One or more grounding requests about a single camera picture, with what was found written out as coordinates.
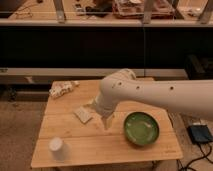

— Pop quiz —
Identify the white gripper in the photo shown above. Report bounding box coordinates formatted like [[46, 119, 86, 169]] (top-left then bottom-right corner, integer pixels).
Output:
[[91, 93, 118, 130]]

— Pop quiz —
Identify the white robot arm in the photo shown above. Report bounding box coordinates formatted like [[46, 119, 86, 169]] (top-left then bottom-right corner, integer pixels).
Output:
[[92, 69, 213, 124]]

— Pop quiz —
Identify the wooden table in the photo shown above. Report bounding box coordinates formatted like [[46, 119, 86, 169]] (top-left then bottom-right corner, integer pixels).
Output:
[[31, 80, 183, 168]]

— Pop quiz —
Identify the green bowl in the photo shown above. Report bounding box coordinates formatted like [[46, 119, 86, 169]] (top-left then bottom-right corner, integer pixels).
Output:
[[123, 112, 160, 146]]

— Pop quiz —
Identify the white paper cup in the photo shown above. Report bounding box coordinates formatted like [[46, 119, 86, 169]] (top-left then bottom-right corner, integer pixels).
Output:
[[48, 137, 68, 161]]

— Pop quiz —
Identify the black power adapter box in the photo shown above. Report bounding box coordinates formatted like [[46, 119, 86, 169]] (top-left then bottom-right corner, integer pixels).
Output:
[[187, 125, 213, 144]]

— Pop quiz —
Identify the metal shelf rack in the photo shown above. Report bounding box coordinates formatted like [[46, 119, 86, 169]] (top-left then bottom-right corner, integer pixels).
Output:
[[0, 0, 213, 27]]

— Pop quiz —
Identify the black floor cable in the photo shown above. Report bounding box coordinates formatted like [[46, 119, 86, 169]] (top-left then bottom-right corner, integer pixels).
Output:
[[176, 141, 213, 171]]

